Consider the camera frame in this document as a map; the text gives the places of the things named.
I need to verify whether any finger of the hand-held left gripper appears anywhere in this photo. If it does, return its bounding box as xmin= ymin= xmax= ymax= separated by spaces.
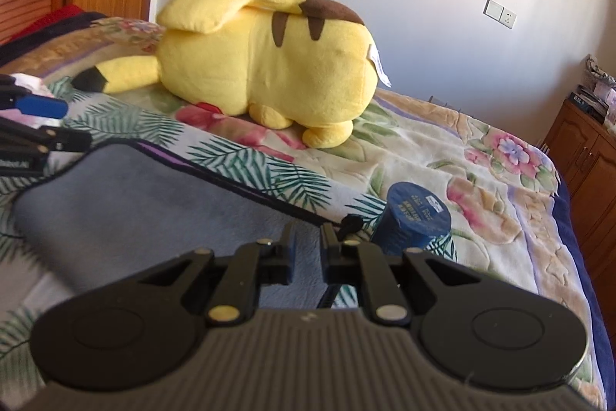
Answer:
xmin=0 ymin=74 xmax=69 ymax=119
xmin=0 ymin=117 xmax=92 ymax=158

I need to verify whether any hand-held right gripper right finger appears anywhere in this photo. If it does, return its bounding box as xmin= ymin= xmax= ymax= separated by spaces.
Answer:
xmin=320 ymin=222 xmax=483 ymax=328

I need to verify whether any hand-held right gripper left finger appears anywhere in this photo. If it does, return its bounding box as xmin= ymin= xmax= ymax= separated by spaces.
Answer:
xmin=137 ymin=221 xmax=297 ymax=328

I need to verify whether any grey-blue towel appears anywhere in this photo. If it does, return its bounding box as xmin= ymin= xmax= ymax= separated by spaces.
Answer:
xmin=12 ymin=140 xmax=348 ymax=299

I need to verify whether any white pink cloth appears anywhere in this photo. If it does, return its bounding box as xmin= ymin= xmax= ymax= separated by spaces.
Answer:
xmin=8 ymin=73 xmax=55 ymax=98

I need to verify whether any dark cloth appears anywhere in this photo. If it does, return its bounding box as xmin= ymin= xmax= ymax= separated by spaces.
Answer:
xmin=0 ymin=10 xmax=107 ymax=66

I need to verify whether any red cloth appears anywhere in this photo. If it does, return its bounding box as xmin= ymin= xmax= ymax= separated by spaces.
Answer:
xmin=10 ymin=3 xmax=85 ymax=42

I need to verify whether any dark blue round container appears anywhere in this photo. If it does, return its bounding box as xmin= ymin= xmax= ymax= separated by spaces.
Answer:
xmin=370 ymin=181 xmax=453 ymax=256

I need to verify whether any floral blanket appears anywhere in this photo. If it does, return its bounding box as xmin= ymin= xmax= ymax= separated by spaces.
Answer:
xmin=0 ymin=14 xmax=608 ymax=411

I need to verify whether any yellow plush toy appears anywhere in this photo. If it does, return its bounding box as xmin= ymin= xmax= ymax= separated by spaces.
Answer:
xmin=72 ymin=0 xmax=393 ymax=148

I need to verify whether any dark blue bed sheet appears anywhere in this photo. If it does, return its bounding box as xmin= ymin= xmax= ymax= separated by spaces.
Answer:
xmin=556 ymin=180 xmax=616 ymax=398

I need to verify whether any wooden cabinet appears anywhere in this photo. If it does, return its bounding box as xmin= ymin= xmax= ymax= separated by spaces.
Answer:
xmin=544 ymin=98 xmax=616 ymax=341

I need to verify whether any pile of books and papers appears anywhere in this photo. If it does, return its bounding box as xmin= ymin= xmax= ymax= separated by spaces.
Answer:
xmin=570 ymin=53 xmax=616 ymax=129

